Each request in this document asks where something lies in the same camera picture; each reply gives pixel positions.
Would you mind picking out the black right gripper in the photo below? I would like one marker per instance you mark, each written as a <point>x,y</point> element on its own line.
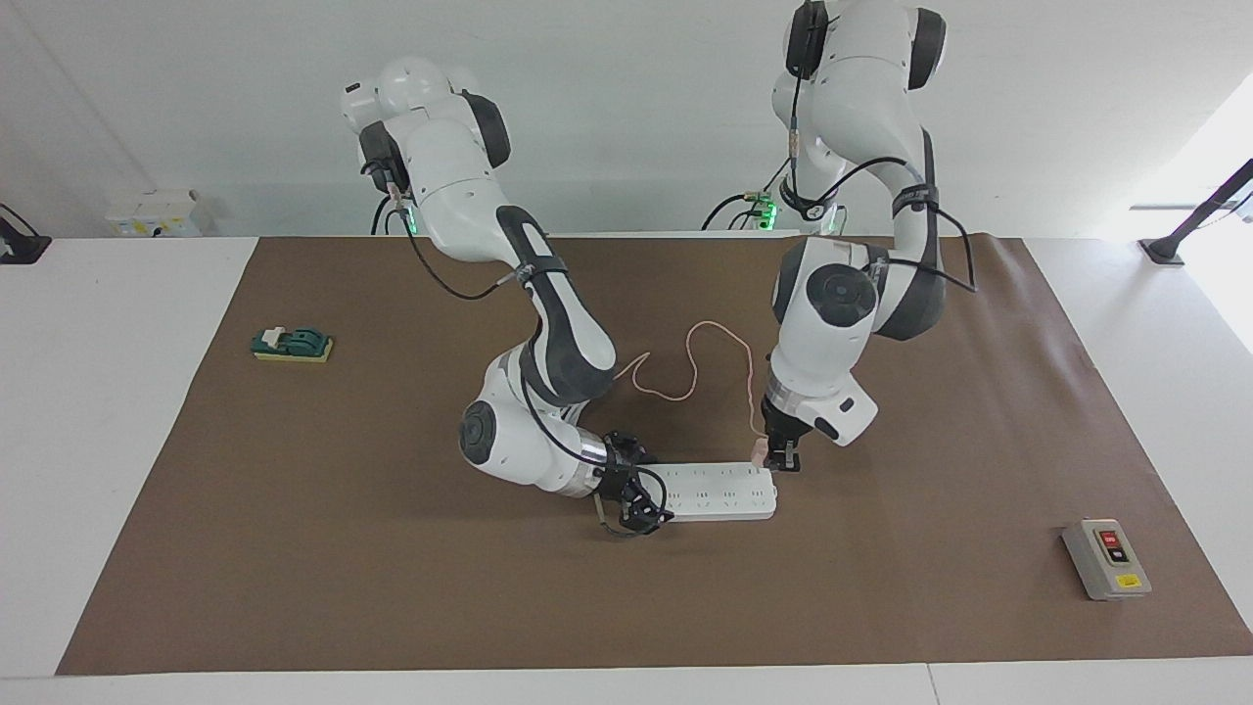
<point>615,480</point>

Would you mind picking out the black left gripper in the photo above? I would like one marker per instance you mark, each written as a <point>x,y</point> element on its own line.
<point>783,431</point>

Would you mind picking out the pink charger plug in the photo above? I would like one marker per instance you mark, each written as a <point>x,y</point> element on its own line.
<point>760,451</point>

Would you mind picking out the white power strip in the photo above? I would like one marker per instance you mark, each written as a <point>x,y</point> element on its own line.
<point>719,490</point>

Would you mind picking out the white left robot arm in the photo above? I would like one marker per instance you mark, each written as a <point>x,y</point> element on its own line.
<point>842,304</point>

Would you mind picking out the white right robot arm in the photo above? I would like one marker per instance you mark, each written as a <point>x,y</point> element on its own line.
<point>548,333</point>

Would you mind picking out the brown table mat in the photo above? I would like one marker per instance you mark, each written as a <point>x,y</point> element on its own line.
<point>392,548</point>

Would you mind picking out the white box with yellow labels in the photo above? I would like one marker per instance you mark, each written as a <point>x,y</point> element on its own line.
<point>157,215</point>

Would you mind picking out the grey on-off switch box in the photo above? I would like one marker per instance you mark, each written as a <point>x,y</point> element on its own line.
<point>1106,558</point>

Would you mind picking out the black camera stand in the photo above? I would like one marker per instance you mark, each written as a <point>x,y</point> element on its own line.
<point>20,245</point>
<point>1189,220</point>

